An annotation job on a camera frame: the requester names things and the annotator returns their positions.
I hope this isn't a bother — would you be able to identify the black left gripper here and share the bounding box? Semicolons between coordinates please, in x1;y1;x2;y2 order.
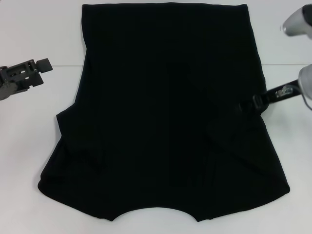
0;58;54;93

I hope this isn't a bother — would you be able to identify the black t-shirt with white print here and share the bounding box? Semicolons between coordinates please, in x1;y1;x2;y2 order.
37;2;292;216

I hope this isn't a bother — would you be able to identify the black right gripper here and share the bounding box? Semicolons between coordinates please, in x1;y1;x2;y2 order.
233;77;302;117

